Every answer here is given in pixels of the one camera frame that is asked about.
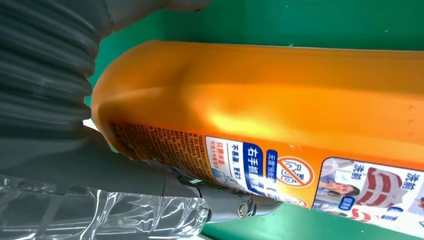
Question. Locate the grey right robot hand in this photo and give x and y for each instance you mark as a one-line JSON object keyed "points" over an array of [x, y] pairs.
{"points": [[82, 185]]}

